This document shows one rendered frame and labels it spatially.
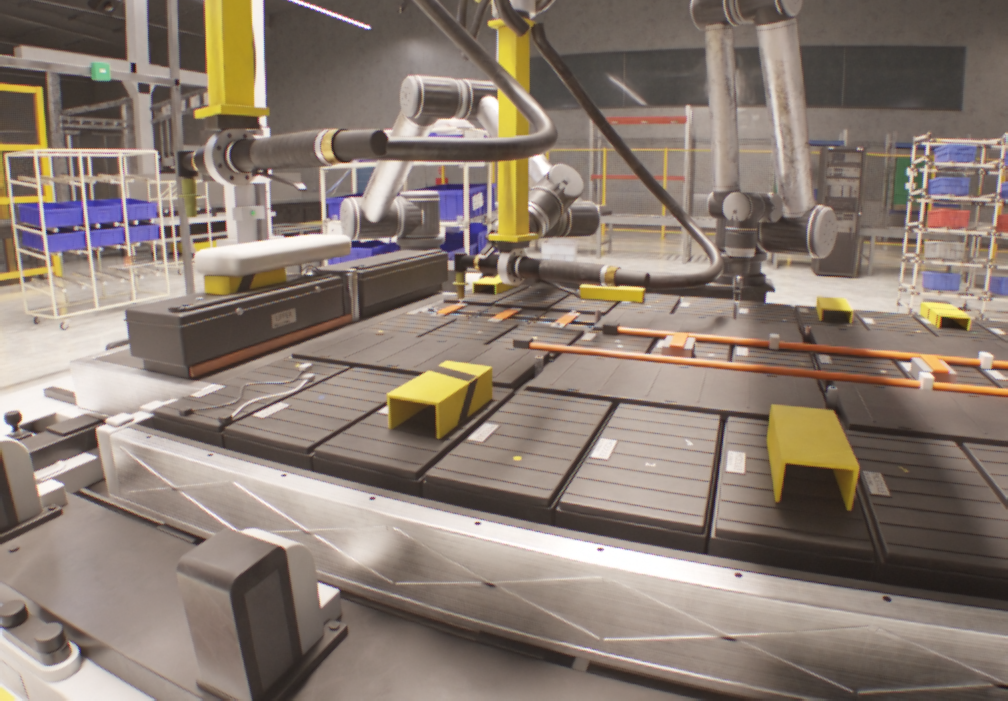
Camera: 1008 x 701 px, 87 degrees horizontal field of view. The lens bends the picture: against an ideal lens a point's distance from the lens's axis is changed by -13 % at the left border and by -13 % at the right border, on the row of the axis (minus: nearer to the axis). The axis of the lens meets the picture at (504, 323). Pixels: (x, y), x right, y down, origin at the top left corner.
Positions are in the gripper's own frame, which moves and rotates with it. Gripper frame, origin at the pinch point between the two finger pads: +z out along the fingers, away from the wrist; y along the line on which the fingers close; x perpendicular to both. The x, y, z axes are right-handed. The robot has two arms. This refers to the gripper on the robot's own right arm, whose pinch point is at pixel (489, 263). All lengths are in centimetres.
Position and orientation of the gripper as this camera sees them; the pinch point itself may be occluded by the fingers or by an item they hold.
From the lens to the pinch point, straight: 141.9
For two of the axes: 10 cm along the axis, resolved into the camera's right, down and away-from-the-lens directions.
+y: 3.1, 7.5, 5.8
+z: -5.3, 6.4, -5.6
